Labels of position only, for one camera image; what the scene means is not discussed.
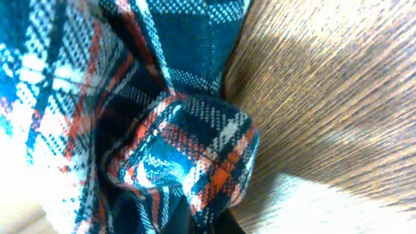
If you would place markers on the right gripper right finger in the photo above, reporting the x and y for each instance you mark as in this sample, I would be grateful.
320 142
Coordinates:
226 224

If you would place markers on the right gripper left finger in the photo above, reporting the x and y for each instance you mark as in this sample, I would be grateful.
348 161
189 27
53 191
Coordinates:
179 217

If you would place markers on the plaid sleeveless shirt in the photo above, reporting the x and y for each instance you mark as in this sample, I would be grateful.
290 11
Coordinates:
111 109

